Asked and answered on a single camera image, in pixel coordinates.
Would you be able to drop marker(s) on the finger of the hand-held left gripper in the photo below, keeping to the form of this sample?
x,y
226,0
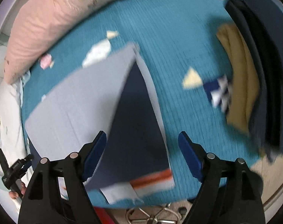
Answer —
x,y
28,161

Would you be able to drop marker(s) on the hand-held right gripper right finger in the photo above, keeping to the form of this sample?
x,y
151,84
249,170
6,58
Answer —
x,y
190,154

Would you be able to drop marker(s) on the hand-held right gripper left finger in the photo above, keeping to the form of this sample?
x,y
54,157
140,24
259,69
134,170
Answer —
x,y
94,154

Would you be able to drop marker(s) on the navy and grey sweatshirt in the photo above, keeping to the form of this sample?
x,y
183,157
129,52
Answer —
x,y
136,121

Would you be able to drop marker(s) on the person's left hand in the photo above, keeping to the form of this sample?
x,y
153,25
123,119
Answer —
x,y
14,193

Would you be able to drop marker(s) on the white bed sheet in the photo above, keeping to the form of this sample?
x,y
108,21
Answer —
x,y
8,112

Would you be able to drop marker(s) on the red object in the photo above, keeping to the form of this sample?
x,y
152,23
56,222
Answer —
x,y
104,217

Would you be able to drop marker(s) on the metal chair base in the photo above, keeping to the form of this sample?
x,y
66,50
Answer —
x,y
150,215

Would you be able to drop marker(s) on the tan folded garment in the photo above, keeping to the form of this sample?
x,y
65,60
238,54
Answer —
x,y
244,74

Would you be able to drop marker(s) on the teal quilted printed blanket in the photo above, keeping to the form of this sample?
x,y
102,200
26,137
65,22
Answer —
x,y
167,39

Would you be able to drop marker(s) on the black folded garment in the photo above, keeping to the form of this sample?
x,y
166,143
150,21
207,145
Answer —
x,y
248,23

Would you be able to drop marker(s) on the pink pillow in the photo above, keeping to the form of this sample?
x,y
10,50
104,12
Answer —
x,y
50,16

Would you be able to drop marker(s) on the navy folded garment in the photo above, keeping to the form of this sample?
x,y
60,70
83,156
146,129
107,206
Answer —
x,y
272,28

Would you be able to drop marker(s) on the white bed frame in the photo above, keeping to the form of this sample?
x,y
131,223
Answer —
x,y
1,23

